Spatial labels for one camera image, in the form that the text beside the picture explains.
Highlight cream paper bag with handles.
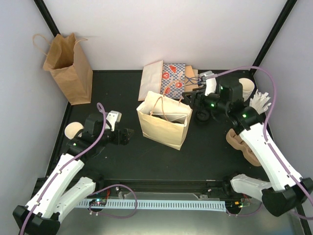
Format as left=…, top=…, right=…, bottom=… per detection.
left=136, top=91, right=192, bottom=150

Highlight coloured bag handle cords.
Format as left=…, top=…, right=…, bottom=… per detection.
left=184, top=73, right=206, bottom=89

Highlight black frame post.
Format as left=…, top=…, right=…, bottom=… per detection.
left=33, top=0, right=61, bottom=37
left=253, top=0, right=297, bottom=67

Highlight black left frame post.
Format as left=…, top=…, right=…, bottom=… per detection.
left=33, top=0, right=61, bottom=37

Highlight black right frame post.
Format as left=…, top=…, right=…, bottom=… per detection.
left=253, top=0, right=297, bottom=67

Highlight brown flat paper bag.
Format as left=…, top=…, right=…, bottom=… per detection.
left=184, top=66, right=199, bottom=92

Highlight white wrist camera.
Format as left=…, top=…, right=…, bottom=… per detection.
left=105, top=111, right=122, bottom=132
left=200, top=70, right=217, bottom=96

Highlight small circuit board with LEDs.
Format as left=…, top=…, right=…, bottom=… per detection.
left=89, top=198, right=107, bottom=207

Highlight glass of wrapped stirrers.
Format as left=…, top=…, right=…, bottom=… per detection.
left=249, top=90, right=271, bottom=115

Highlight purple cable loop at front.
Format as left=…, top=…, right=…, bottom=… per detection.
left=88, top=184, right=138, bottom=218

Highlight light blue slotted cable duct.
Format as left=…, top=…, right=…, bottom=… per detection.
left=75, top=197, right=226, bottom=212

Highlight white flat paper bag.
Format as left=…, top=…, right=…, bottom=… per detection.
left=138, top=60, right=163, bottom=101

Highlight left stack of paper cups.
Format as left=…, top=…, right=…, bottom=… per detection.
left=64, top=122, right=84, bottom=140

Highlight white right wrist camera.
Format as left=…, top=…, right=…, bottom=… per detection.
left=200, top=70, right=217, bottom=96

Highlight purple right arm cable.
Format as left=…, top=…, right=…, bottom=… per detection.
left=212, top=66, right=313, bottom=221

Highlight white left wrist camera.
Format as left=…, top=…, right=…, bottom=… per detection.
left=105, top=111, right=122, bottom=132

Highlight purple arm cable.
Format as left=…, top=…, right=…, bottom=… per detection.
left=19, top=102, right=108, bottom=235
left=212, top=66, right=313, bottom=221

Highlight blue checkered paper bag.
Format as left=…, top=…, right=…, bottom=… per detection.
left=160, top=63, right=185, bottom=100

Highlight stack of white paper cups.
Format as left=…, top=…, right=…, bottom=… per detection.
left=239, top=78, right=255, bottom=101

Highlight standing brown paper bag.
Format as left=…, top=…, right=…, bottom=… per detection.
left=39, top=33, right=93, bottom=105

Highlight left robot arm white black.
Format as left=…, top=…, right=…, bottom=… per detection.
left=13, top=111, right=133, bottom=235

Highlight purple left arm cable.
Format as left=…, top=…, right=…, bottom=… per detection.
left=19, top=102, right=108, bottom=235

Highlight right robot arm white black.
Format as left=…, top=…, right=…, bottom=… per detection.
left=182, top=78, right=313, bottom=217

